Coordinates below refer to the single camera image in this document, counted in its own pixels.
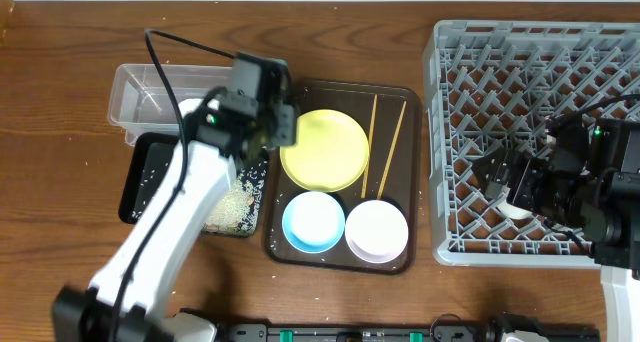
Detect light blue bowl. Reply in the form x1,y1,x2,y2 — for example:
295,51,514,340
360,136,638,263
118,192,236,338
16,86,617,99
281,191,346,254

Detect white tissue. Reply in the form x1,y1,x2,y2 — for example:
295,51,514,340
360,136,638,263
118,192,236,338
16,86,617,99
178,98,219,117

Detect wooden chopstick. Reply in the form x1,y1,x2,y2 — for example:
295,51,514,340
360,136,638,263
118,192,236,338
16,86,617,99
360,94,378,199
376,100,407,200

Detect clear plastic waste bin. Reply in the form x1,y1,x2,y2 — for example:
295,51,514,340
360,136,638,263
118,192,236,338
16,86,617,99
108,62,252,158

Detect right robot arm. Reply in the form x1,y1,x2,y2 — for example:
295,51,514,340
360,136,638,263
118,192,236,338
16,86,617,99
472,116,639,341

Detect black plastic tray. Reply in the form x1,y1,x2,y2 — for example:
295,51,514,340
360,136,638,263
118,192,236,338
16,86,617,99
118,131,271,239

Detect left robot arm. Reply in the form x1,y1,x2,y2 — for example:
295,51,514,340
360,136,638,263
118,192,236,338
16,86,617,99
51,54,297,341

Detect pile of rice grains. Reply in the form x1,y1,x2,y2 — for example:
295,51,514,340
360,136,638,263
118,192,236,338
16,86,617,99
130,154,269,233

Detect yellow round plate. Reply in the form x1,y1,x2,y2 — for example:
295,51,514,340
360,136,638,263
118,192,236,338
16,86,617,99
280,109,370,192

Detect grey plastic dishwasher rack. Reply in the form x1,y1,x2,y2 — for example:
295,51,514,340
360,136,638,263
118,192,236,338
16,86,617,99
422,20,639,269

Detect pale pink bowl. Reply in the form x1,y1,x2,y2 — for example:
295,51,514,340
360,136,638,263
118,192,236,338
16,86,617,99
344,200,409,264

